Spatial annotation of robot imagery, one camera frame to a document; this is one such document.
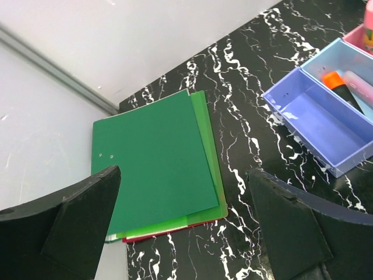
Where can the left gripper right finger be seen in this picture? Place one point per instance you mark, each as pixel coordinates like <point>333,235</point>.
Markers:
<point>308,237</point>

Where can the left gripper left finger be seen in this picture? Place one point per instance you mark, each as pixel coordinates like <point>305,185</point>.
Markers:
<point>60,235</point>

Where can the purple rectangular bin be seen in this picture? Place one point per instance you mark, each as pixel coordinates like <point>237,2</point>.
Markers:
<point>338,135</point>

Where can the orange black marker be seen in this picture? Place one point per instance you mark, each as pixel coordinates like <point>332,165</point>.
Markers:
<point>334,82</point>

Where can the pink highlighter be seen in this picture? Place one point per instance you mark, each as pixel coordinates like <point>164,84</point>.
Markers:
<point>359,86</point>

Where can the pink rectangular bin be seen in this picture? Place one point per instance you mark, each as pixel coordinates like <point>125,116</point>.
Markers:
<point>355,38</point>

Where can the pink-capped colourful bottle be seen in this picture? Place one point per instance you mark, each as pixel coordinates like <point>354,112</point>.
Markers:
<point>367,23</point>

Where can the red folder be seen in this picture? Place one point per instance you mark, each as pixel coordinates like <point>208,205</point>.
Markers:
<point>155,234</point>

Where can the dark green binder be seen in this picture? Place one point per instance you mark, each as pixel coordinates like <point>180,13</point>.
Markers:
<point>164,169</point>

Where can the light green folder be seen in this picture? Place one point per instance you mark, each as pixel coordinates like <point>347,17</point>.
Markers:
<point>221,211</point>

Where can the black marble mat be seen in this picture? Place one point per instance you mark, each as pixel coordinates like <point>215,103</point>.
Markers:
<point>235,72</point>

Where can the aluminium rail frame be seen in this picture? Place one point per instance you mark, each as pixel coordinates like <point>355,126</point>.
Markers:
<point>25,50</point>

